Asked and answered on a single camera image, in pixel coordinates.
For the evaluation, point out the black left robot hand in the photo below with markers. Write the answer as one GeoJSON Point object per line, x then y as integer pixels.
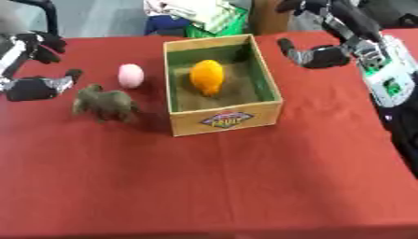
{"type": "Point", "coordinates": [30, 90]}

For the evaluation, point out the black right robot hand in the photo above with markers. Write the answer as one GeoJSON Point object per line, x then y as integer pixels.
{"type": "Point", "coordinates": [326, 57]}

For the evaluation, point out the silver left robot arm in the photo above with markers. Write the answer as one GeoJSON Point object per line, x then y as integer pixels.
{"type": "Point", "coordinates": [11, 59]}

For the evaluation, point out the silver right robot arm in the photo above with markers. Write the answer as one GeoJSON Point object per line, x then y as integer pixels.
{"type": "Point", "coordinates": [389, 77]}

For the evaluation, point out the tan cardboard box green inside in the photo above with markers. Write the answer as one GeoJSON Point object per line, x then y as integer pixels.
{"type": "Point", "coordinates": [223, 123]}

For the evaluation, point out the brown board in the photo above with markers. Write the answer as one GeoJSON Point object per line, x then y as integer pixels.
{"type": "Point", "coordinates": [269, 17]}

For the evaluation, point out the grey-brown soft toy animal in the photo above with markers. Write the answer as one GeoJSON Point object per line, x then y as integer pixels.
{"type": "Point", "coordinates": [106, 102]}

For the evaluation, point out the pink egg-shaped toy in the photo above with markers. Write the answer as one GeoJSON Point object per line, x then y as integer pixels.
{"type": "Point", "coordinates": [130, 76]}

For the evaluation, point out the green bag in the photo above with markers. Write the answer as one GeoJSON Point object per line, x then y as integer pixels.
{"type": "Point", "coordinates": [228, 28]}

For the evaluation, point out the orange soft toy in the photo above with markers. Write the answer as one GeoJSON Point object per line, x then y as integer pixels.
{"type": "Point", "coordinates": [207, 76]}

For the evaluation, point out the white cloth bundle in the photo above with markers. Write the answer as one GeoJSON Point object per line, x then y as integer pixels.
{"type": "Point", "coordinates": [190, 9]}

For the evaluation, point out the blue bag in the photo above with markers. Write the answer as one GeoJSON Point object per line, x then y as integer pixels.
{"type": "Point", "coordinates": [163, 25]}

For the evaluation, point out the black chair frame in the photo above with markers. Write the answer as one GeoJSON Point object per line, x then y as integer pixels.
{"type": "Point", "coordinates": [50, 15]}

